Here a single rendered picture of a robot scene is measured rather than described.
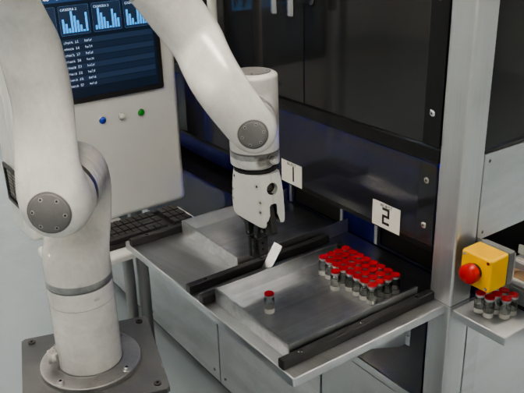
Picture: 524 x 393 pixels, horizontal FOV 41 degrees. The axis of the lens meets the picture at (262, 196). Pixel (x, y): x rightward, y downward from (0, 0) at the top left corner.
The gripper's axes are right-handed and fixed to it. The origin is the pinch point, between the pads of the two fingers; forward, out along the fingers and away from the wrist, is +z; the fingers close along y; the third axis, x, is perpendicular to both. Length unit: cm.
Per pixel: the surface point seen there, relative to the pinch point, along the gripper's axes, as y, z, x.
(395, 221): 3.9, 8.3, -39.1
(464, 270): -17.8, 10.0, -35.7
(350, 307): 0.3, 22.2, -23.0
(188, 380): 103, 110, -36
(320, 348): -8.1, 21.1, -8.0
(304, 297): 9.4, 22.2, -18.0
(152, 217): 78, 27, -16
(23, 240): 262, 110, -25
